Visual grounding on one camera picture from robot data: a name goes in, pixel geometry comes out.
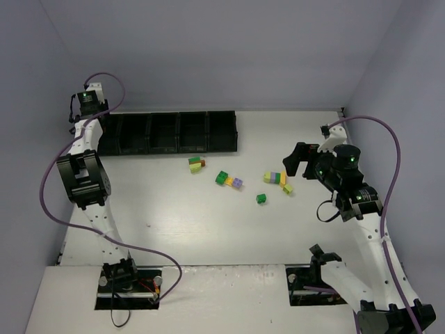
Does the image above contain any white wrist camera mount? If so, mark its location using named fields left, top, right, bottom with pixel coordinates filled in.
left=317, top=125, right=347, bottom=153
left=84, top=82, right=105, bottom=103

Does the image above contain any yellow curved lego brick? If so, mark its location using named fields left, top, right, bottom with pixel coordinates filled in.
left=279, top=170, right=287, bottom=188

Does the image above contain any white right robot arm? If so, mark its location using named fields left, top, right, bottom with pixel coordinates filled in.
left=283, top=142, right=436, bottom=333

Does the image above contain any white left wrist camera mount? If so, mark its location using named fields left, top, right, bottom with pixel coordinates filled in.
left=84, top=82, right=105, bottom=103

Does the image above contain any purple small lego brick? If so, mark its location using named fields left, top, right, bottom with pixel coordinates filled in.
left=231, top=177, right=243, bottom=190

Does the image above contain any green lime brown lego cluster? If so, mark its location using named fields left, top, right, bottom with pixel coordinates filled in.
left=188, top=157, right=206, bottom=173

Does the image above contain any green small lego brick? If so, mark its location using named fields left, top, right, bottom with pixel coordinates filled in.
left=256, top=193, right=267, bottom=205

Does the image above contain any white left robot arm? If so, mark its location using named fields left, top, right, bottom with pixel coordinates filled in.
left=56, top=83, right=138, bottom=292

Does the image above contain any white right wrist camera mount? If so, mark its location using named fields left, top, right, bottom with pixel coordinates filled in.
left=317, top=125, right=347, bottom=153

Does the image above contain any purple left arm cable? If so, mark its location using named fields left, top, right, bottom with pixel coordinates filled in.
left=40, top=72, right=183, bottom=303

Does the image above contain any lime small lego brick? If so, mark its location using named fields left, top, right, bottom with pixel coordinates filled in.
left=282, top=184, right=293, bottom=195

